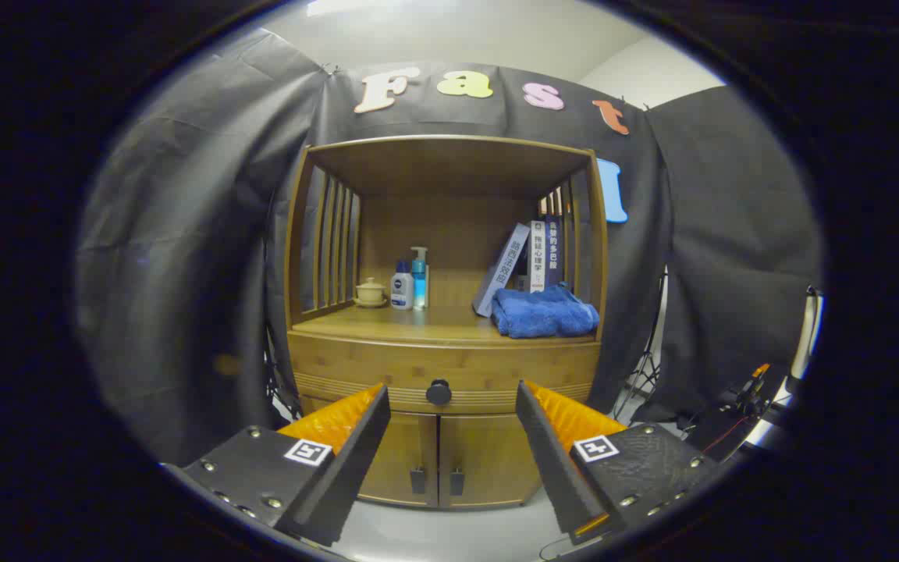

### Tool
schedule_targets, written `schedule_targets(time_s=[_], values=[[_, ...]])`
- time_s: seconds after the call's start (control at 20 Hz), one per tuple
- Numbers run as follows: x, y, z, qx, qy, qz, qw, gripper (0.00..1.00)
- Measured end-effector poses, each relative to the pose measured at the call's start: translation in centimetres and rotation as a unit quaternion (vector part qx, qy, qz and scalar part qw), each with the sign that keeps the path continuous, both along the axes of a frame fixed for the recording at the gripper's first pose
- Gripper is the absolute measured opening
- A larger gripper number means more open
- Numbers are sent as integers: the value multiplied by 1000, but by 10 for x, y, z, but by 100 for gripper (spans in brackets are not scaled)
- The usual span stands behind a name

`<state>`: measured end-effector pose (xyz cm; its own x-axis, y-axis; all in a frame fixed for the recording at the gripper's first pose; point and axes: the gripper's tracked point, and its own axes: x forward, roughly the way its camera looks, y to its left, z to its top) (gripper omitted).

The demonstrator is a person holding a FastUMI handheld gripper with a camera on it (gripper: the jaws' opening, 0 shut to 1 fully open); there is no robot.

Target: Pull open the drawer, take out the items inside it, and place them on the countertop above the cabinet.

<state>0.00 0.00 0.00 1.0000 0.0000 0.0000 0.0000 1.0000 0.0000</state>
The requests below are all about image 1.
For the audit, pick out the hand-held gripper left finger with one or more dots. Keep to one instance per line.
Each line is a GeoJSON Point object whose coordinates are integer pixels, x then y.
{"type": "Point", "coordinates": [356, 460]}

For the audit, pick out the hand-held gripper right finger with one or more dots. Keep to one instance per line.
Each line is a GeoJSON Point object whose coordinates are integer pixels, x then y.
{"type": "Point", "coordinates": [551, 460]}

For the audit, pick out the wooden drawer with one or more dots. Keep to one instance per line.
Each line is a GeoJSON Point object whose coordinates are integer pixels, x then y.
{"type": "Point", "coordinates": [387, 363]}

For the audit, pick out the black round drawer knob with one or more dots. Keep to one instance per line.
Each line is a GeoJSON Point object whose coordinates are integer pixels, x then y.
{"type": "Point", "coordinates": [438, 392]}

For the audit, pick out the wooden cabinet door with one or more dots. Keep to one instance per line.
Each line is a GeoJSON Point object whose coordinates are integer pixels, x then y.
{"type": "Point", "coordinates": [410, 445]}
{"type": "Point", "coordinates": [488, 460]}

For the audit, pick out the wooden countertop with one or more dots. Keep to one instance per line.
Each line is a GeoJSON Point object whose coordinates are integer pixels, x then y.
{"type": "Point", "coordinates": [434, 324]}

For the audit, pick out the wooden cabinet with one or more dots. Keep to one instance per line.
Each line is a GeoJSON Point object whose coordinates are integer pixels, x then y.
{"type": "Point", "coordinates": [449, 168]}

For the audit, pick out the blue folded towel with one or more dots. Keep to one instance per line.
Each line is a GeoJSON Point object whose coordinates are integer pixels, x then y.
{"type": "Point", "coordinates": [543, 314]}

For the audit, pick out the cream lidded ceramic cup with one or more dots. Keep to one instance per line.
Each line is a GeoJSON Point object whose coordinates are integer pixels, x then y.
{"type": "Point", "coordinates": [370, 292]}

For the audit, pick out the white bottle with blue cap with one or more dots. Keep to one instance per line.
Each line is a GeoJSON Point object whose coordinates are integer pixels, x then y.
{"type": "Point", "coordinates": [401, 293]}

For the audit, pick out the blue pump bottle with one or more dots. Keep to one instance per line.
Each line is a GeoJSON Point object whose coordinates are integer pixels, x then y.
{"type": "Point", "coordinates": [419, 285]}

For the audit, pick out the white spine book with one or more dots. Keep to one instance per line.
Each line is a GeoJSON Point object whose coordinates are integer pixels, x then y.
{"type": "Point", "coordinates": [538, 257]}

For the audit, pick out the dark blue book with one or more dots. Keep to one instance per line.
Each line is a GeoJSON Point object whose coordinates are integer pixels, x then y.
{"type": "Point", "coordinates": [553, 250]}

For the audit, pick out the orange clamp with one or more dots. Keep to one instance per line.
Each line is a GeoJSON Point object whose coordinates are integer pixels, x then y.
{"type": "Point", "coordinates": [758, 371]}

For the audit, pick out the black backdrop cloth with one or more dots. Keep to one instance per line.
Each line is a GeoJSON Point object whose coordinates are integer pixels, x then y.
{"type": "Point", "coordinates": [184, 234]}

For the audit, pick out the white panel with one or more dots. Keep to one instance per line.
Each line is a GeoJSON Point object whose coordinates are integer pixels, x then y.
{"type": "Point", "coordinates": [807, 336]}

